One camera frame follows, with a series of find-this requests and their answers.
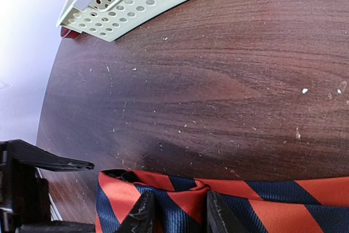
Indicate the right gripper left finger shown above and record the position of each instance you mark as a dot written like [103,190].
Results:
[141,218]

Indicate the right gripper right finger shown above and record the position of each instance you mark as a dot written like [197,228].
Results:
[219,216]

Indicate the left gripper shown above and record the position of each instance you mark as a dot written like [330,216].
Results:
[25,200]

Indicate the red navy striped tie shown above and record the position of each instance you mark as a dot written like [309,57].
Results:
[319,205]

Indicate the red round tray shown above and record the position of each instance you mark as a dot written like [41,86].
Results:
[68,33]

